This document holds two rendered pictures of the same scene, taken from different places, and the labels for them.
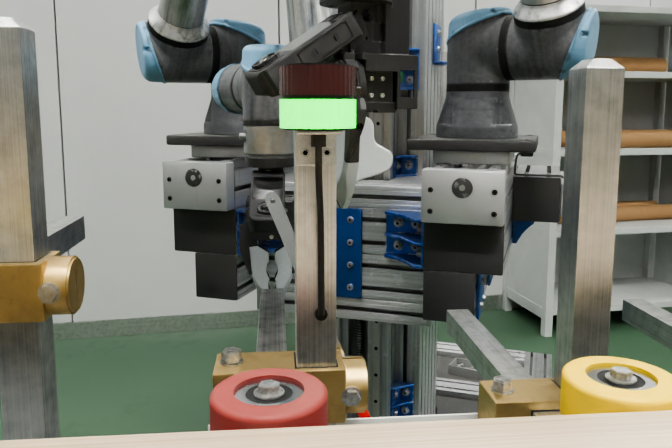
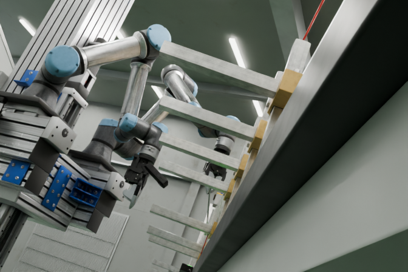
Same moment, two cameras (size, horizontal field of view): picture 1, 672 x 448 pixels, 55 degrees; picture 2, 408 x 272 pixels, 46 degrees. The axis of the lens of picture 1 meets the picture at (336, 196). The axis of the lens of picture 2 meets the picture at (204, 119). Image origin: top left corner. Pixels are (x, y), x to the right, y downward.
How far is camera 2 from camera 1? 2.08 m
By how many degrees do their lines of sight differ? 85
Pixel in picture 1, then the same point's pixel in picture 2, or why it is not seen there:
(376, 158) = not seen: hidden behind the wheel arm
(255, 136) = (156, 152)
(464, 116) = (107, 155)
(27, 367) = not seen: hidden behind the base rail
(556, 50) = (135, 151)
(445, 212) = (115, 190)
